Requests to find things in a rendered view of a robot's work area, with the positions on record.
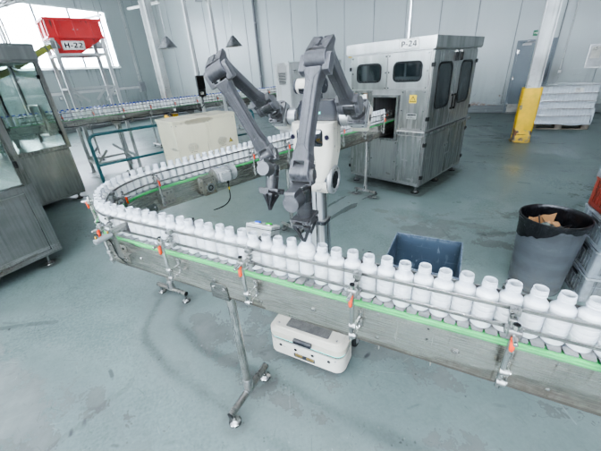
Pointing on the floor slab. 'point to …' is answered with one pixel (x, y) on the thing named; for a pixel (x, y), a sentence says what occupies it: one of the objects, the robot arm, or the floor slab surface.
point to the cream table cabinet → (197, 133)
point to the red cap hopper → (72, 41)
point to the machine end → (415, 104)
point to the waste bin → (547, 246)
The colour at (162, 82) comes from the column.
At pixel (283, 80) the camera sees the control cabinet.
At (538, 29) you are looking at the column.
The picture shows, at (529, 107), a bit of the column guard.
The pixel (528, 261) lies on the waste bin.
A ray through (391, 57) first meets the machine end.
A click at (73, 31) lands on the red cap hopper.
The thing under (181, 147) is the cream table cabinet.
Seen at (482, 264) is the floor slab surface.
